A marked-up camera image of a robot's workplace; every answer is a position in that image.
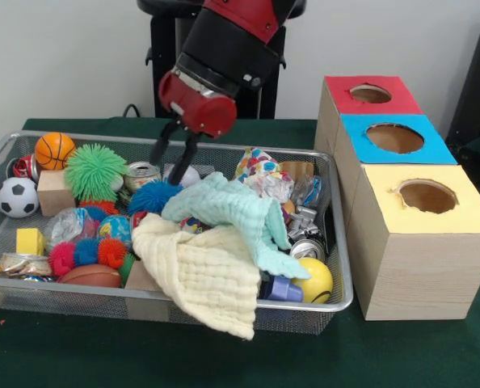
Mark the yellow plastic block toy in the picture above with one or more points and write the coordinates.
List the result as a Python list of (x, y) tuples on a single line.
[(30, 242)]

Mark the multicolour spiky caterpillar toy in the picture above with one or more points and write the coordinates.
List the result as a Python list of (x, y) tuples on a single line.
[(88, 252)]

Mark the plain wooden block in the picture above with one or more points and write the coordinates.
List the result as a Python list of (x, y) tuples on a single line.
[(139, 279), (56, 194)]

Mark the dark green tablecloth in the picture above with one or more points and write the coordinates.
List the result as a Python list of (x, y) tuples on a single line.
[(224, 359)]

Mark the blue globe ball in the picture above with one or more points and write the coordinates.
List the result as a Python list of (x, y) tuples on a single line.
[(116, 228)]

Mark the black white soccer ball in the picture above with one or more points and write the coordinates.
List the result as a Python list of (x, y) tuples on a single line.
[(17, 198)]

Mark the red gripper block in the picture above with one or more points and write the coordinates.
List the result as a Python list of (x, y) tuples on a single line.
[(199, 111)]

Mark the cream waffle cloth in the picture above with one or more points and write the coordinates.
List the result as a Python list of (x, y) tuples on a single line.
[(211, 279)]

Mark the blue spiky ball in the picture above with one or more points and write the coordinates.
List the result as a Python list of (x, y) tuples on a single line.
[(149, 198)]

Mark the black stand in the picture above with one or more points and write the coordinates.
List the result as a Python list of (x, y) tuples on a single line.
[(478, 101)]

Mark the brown football toy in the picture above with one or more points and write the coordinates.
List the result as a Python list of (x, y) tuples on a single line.
[(90, 277)]

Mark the yellow smiley ball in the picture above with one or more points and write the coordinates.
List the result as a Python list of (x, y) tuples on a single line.
[(318, 283)]

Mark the silver metallic toy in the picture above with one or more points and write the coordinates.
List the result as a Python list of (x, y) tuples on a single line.
[(302, 222)]

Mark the white baseball toy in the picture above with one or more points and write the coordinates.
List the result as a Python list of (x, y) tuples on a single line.
[(192, 175)]

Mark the dented silver can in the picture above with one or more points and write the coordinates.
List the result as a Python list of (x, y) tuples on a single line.
[(306, 248)]

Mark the ridged wooden block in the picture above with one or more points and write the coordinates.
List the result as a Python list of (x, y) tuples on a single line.
[(298, 167)]

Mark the purple plastic toy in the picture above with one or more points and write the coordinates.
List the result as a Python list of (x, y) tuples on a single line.
[(282, 289)]

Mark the orange basketball toy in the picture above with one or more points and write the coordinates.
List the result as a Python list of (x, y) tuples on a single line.
[(54, 150)]

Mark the green spiky ball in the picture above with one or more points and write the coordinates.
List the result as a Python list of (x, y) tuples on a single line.
[(96, 171)]

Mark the crushed clear plastic bottle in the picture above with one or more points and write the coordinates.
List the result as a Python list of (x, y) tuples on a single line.
[(68, 226)]

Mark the wooden three-hole box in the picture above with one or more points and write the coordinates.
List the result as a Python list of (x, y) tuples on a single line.
[(426, 275)]

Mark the mint waffle cloth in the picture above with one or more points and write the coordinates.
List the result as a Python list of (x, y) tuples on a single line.
[(224, 206)]

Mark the red drink can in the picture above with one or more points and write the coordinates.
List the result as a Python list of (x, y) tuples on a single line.
[(25, 166)]

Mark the silver mesh bin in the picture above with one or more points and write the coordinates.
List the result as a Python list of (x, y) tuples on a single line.
[(325, 299)]

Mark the silver drink can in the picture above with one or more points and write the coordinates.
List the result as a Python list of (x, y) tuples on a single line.
[(141, 178)]

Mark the colourful dotted crumpled wrapper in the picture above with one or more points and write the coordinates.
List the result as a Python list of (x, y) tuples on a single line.
[(264, 174)]

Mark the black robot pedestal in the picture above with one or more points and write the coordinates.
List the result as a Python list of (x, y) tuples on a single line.
[(163, 81)]

